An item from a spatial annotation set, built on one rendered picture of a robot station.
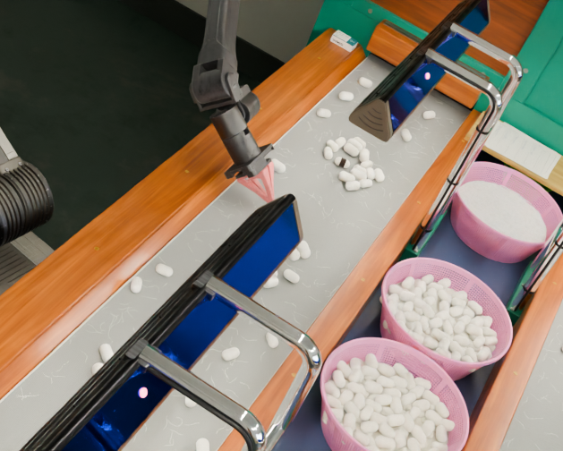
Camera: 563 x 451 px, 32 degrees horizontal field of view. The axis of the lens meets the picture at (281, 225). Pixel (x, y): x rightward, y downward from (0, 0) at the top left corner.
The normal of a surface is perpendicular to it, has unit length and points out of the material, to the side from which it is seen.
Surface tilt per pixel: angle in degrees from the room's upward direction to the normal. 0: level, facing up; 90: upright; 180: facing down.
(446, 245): 0
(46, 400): 0
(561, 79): 90
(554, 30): 90
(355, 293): 0
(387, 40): 90
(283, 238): 58
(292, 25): 90
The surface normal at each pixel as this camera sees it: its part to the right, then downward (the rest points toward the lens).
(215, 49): -0.46, -0.43
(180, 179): 0.32, -0.71
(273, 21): -0.43, 0.48
